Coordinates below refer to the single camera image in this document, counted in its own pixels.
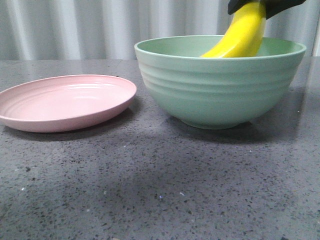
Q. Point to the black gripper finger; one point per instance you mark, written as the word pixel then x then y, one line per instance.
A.
pixel 235 5
pixel 273 7

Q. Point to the yellow plastic banana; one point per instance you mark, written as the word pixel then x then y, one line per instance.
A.
pixel 244 36

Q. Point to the green ribbed plastic bowl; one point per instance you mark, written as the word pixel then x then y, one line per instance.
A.
pixel 216 93

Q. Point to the pink plastic plate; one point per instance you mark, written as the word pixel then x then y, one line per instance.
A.
pixel 65 103

